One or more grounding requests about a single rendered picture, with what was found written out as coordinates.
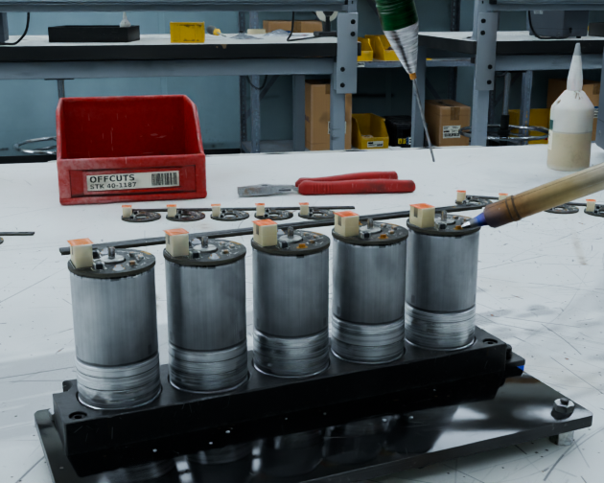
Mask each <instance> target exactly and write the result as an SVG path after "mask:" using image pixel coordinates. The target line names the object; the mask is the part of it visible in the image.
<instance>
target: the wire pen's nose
mask: <svg viewBox="0 0 604 483"><path fill-rule="evenodd" d="M418 31H419V20H418V21H417V22H416V23H414V24H413V25H410V26H408V27H405V28H402V29H400V30H395V31H383V32H384V34H385V36H386V38H387V40H388V41H389V43H390V45H391V46H392V48H393V50H394V52H395V53H396V55H397V57H398V58H399V60H400V62H401V63H402V64H403V66H404V68H405V69H406V71H407V73H408V74H412V73H415V72H416V69H417V52H418Z"/></svg>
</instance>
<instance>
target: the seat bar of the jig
mask: <svg viewBox="0 0 604 483"><path fill-rule="evenodd" d="M331 341H332V338H331V337H329V367H328V369H327V370H325V371H324V372H322V373H320V374H317V375H315V376H311V377H306V378H300V379H281V378H275V377H270V376H267V375H264V374H261V373H259V372H258V371H256V370H255V369H254V368H253V350H250V351H247V375H248V381H247V382H246V383H245V384H244V385H242V386H240V387H238V388H236V389H233V390H230V391H226V392H221V393H215V394H195V393H188V392H184V391H180V390H178V389H175V388H173V387H172V386H171V385H170V376H169V363H168V364H162V365H160V381H161V394H160V396H159V397H158V398H157V399H155V400H154V401H152V402H149V403H147V404H145V405H142V406H139V407H135V408H131V409H125V410H98V409H93V408H89V407H86V406H84V405H82V404H81V403H80V402H79V397H78V384H77V379H70V380H66V381H63V382H62V389H63V392H61V393H54V394H53V406H54V417H55V425H56V428H57V431H58V435H59V438H60V441H61V443H62V446H63V448H64V451H65V454H66V455H68V456H69V455H75V454H80V453H85V452H89V451H94V450H99V449H108V448H114V447H119V446H123V445H128V444H133V443H138V442H143V441H148V440H152V439H158V438H163V437H168V436H173V435H177V434H182V433H187V432H192V431H197V430H202V429H207V428H212V427H217V426H226V425H231V424H235V423H240V422H245V421H251V420H256V419H261V418H265V417H270V416H275V415H280V414H285V413H290V412H295V411H300V410H305V409H310V408H315V407H320V406H324V405H329V404H334V403H344V402H349V401H353V400H358V399H363V398H368V397H373V396H378V395H382V394H388V393H393V392H398V391H403V390H408V389H412V388H417V387H422V386H427V385H433V384H437V383H442V382H447V381H452V380H461V379H466V378H470V377H476V376H481V375H486V374H491V373H496V372H500V371H504V370H505V361H506V346H507V343H506V342H504V341H502V340H500V339H499V338H497V337H495V336H493V335H492V334H490V333H487V332H486V331H484V330H482V329H481V328H480V327H478V326H477V325H475V337H474V344H473V345H472V346H470V347H467V348H464V349H460V350H454V351H434V350H427V349H422V348H419V347H415V346H413V345H410V344H408V343H407V342H405V343H404V355H403V356H402V357H401V358H399V359H397V360H394V361H390V362H387V363H380V364H360V363H354V362H349V361H345V360H342V359H340V358H337V357H336V356H334V355H333V354H332V353H331V348H332V346H331Z"/></svg>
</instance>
